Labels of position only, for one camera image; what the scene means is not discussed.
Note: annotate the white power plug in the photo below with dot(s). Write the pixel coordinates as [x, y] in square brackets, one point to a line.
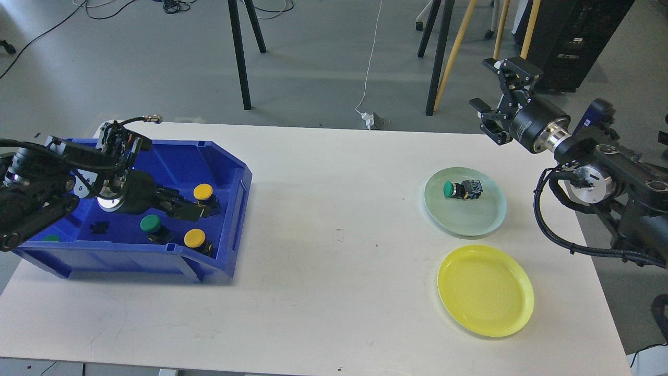
[372, 121]

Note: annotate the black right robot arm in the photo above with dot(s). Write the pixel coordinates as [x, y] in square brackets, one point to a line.
[594, 173]

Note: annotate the small black part in bin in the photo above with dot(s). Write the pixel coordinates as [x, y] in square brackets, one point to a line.
[99, 227]

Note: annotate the green button bin corner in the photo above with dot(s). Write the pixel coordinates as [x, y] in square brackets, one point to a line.
[52, 237]

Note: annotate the blue plastic bin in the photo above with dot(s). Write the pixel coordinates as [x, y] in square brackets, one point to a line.
[180, 165]

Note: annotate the light green plate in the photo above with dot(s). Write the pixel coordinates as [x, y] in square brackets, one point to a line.
[470, 217]

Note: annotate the yellow plate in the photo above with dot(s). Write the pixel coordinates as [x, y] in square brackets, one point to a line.
[485, 291]

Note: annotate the yellow push button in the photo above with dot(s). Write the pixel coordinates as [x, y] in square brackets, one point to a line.
[204, 194]
[197, 240]

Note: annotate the wooden easel legs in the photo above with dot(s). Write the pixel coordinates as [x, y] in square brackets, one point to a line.
[443, 65]

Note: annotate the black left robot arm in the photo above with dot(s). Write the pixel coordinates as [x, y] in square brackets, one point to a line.
[42, 184]

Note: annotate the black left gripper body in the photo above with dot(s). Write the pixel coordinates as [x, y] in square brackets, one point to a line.
[140, 195]

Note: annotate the black computer tower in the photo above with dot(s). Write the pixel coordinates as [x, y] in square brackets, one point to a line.
[568, 38]

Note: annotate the black stand legs left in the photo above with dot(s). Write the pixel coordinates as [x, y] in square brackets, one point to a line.
[237, 40]

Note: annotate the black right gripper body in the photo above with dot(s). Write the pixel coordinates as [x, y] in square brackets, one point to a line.
[540, 126]

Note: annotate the green push button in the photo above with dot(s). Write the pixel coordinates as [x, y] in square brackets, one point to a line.
[154, 229]
[467, 189]

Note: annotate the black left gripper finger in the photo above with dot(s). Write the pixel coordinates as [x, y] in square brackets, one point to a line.
[182, 211]
[169, 196]

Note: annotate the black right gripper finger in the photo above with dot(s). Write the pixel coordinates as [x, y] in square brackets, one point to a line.
[517, 78]
[496, 122]

